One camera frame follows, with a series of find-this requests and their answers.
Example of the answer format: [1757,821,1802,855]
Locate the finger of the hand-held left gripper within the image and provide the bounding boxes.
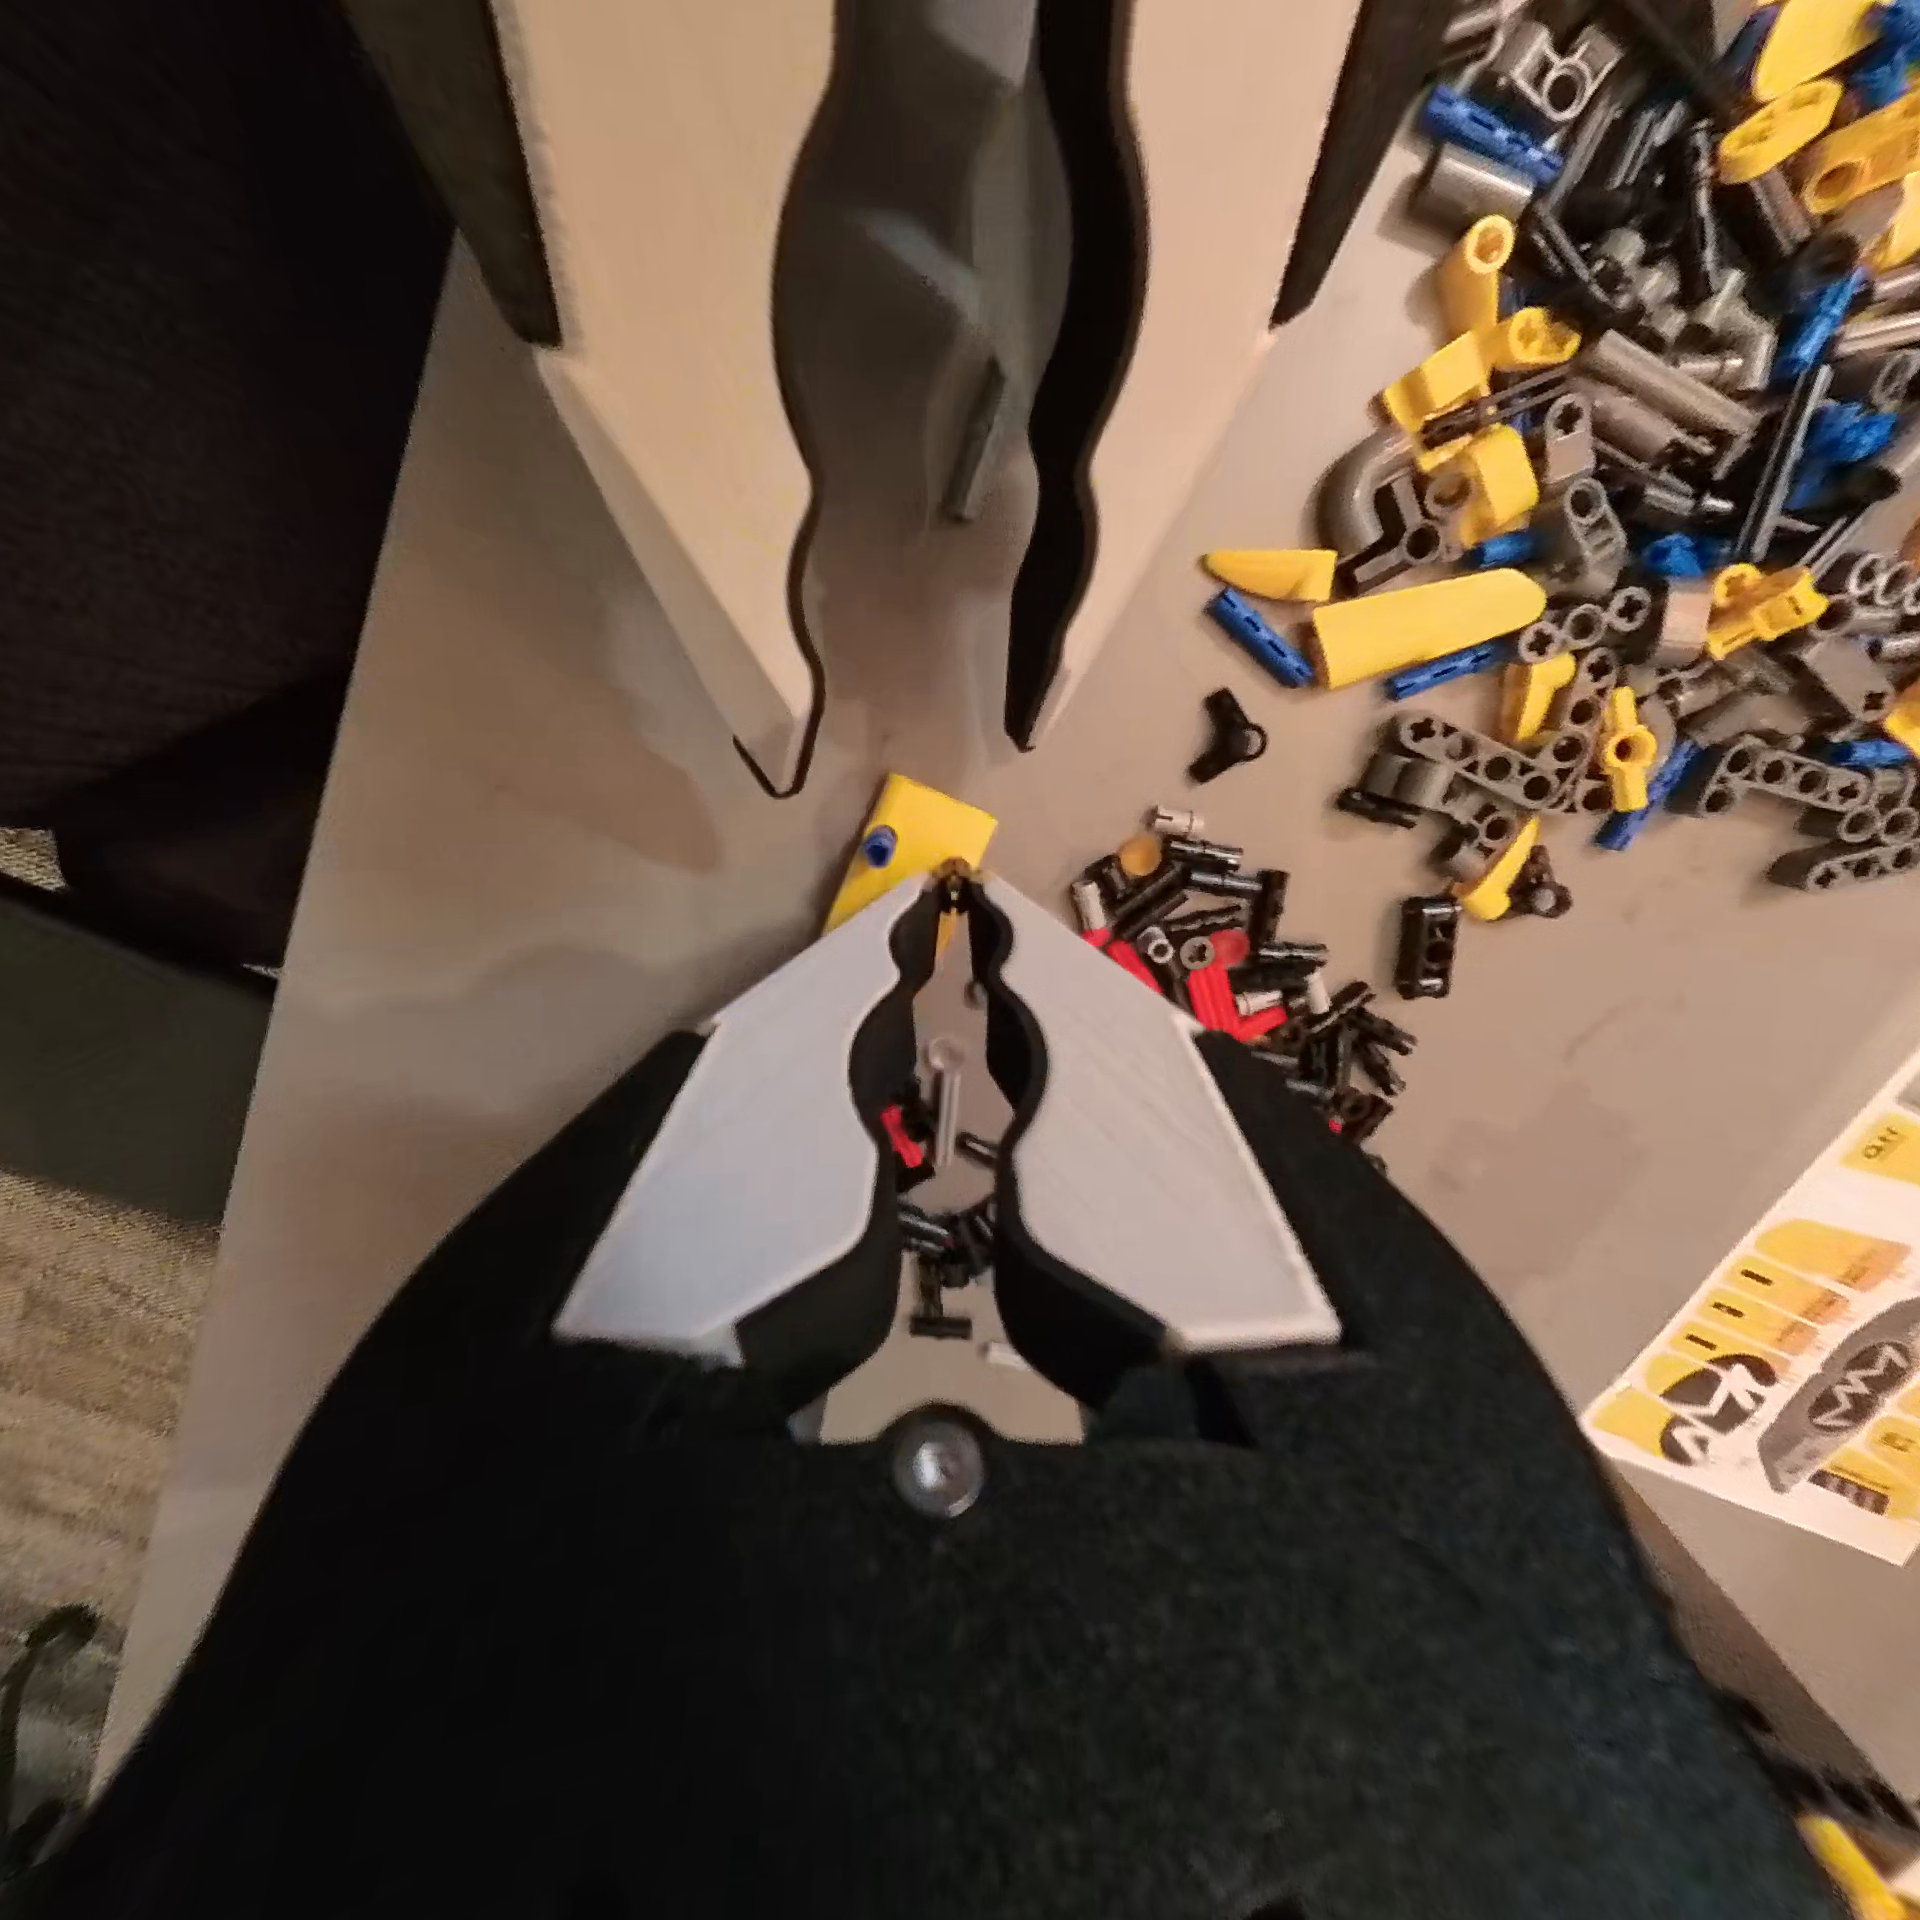
[492,0,867,801]
[1002,0,1368,755]

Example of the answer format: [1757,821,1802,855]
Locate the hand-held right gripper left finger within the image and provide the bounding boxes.
[552,874,962,1373]

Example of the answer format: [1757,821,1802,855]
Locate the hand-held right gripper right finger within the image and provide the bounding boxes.
[960,874,1345,1404]

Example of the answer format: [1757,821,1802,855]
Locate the pile of small black pins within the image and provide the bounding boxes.
[885,807,1419,1340]

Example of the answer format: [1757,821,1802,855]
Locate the yellow brick panel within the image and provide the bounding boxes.
[824,772,1000,962]

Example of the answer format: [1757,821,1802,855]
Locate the black angled connector brick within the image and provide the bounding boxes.
[1189,687,1268,781]

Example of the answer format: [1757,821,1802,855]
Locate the pile of mixed toy bricks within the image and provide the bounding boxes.
[1200,0,1920,924]

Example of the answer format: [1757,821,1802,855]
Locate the yellow sticker sheet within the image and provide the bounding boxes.
[1581,1050,1920,1567]

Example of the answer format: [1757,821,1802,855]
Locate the black swivel chair legs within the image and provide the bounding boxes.
[0,1604,108,1876]

